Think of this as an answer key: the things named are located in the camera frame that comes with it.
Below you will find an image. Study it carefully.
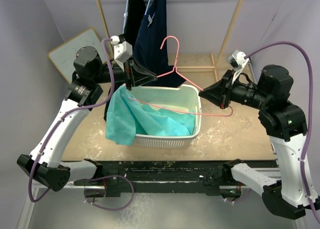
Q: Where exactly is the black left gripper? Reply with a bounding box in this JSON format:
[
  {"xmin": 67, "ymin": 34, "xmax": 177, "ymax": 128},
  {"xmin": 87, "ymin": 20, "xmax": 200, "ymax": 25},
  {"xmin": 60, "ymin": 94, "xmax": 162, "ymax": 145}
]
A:
[{"xmin": 93, "ymin": 52, "xmax": 158, "ymax": 90}]

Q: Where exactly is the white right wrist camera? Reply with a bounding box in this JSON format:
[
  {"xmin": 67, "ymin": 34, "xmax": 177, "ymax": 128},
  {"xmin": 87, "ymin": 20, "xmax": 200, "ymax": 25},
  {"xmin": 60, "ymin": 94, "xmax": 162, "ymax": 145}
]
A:
[{"xmin": 226, "ymin": 49, "xmax": 249, "ymax": 84}]

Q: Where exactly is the small framed whiteboard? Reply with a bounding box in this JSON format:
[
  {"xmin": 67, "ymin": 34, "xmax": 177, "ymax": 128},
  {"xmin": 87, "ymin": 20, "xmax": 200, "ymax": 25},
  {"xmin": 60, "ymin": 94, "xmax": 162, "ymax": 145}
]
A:
[{"xmin": 47, "ymin": 27, "xmax": 106, "ymax": 84}]

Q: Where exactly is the light blue wire hanger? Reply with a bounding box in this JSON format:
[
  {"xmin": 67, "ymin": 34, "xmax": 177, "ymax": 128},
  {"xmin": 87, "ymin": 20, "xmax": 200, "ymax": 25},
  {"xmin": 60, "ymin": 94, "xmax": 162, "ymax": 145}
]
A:
[{"xmin": 143, "ymin": 0, "xmax": 162, "ymax": 30}]

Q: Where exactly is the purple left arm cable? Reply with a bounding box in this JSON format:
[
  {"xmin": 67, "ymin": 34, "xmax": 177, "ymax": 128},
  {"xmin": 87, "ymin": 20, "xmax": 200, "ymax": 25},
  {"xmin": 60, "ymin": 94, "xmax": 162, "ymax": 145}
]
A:
[{"xmin": 27, "ymin": 37, "xmax": 116, "ymax": 203}]

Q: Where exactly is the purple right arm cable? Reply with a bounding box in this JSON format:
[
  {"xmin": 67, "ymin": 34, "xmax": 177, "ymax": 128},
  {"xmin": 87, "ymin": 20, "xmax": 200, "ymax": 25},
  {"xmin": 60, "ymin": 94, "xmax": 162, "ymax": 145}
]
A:
[{"xmin": 244, "ymin": 40, "xmax": 320, "ymax": 224}]

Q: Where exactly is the black printed t shirt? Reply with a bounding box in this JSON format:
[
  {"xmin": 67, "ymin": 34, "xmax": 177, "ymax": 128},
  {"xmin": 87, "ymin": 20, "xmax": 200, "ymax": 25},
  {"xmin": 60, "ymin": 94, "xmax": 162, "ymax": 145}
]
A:
[{"xmin": 103, "ymin": 0, "xmax": 147, "ymax": 124}]

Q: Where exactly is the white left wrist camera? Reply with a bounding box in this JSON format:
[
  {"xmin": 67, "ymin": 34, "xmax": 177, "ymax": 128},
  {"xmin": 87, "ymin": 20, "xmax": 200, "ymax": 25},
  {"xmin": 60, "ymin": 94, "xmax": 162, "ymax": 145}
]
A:
[{"xmin": 110, "ymin": 35, "xmax": 133, "ymax": 71}]

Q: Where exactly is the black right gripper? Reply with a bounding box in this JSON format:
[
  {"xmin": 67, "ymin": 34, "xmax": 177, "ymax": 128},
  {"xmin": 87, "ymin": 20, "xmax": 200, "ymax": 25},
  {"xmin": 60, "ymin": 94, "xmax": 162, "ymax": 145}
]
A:
[{"xmin": 199, "ymin": 68, "xmax": 270, "ymax": 110}]

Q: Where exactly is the teal t shirt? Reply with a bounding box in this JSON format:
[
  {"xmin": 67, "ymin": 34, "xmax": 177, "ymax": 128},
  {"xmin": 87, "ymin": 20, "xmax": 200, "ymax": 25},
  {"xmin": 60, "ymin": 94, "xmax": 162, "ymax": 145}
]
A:
[{"xmin": 105, "ymin": 85, "xmax": 196, "ymax": 146}]

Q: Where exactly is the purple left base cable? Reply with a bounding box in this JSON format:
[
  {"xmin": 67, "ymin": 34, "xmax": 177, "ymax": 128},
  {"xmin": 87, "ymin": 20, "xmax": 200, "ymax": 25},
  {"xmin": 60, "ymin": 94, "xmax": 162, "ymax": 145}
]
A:
[{"xmin": 83, "ymin": 174, "xmax": 135, "ymax": 212}]

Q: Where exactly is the navy blue t shirt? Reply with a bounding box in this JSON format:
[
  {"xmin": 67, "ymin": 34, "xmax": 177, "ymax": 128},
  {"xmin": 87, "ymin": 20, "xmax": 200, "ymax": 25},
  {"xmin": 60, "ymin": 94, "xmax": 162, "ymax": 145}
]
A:
[{"xmin": 133, "ymin": 0, "xmax": 173, "ymax": 75}]

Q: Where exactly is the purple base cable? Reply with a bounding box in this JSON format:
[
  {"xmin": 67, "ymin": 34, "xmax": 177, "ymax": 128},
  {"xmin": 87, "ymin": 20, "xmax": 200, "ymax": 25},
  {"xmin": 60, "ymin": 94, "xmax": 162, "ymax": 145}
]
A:
[
  {"xmin": 223, "ymin": 181, "xmax": 253, "ymax": 204},
  {"xmin": 83, "ymin": 174, "xmax": 135, "ymax": 212}
]

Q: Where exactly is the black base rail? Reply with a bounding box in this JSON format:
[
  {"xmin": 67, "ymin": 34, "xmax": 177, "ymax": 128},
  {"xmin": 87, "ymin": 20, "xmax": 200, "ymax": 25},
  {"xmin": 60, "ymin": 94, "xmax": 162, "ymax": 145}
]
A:
[{"xmin": 73, "ymin": 159, "xmax": 280, "ymax": 199}]

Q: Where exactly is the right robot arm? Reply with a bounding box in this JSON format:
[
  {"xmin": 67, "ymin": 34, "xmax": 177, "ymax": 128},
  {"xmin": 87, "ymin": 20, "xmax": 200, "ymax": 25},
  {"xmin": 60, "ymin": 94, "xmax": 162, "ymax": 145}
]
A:
[{"xmin": 199, "ymin": 64, "xmax": 320, "ymax": 220}]

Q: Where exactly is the wooden clothes rack frame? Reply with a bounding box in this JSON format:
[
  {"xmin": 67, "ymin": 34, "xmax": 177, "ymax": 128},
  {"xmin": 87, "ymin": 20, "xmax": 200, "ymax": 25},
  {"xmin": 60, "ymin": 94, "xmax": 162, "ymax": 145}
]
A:
[{"xmin": 95, "ymin": 0, "xmax": 244, "ymax": 76}]

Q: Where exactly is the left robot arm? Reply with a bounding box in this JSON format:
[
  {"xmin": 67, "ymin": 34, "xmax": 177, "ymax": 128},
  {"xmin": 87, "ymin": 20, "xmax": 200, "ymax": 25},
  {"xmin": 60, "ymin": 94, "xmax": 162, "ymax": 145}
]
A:
[{"xmin": 17, "ymin": 46, "xmax": 157, "ymax": 192}]

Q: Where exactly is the white perforated laundry basket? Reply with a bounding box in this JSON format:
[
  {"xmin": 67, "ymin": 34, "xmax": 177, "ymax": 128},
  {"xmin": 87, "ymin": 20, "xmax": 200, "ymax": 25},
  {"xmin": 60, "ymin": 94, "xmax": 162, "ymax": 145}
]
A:
[{"xmin": 128, "ymin": 86, "xmax": 202, "ymax": 148}]

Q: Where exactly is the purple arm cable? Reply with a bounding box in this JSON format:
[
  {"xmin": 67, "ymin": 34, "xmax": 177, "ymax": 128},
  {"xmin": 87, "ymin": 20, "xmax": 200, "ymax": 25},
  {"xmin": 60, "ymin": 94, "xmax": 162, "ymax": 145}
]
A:
[
  {"xmin": 27, "ymin": 37, "xmax": 116, "ymax": 203},
  {"xmin": 244, "ymin": 40, "xmax": 320, "ymax": 224}
]

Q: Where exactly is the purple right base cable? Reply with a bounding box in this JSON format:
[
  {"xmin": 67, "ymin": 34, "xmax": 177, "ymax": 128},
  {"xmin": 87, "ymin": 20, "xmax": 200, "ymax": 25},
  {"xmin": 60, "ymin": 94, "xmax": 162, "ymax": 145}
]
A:
[{"xmin": 223, "ymin": 181, "xmax": 253, "ymax": 204}]

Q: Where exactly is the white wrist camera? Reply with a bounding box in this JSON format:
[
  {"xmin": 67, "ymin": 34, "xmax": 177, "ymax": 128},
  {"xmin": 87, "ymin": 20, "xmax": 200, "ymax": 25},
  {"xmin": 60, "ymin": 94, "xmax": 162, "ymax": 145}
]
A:
[
  {"xmin": 226, "ymin": 49, "xmax": 249, "ymax": 84},
  {"xmin": 110, "ymin": 35, "xmax": 133, "ymax": 71}
]

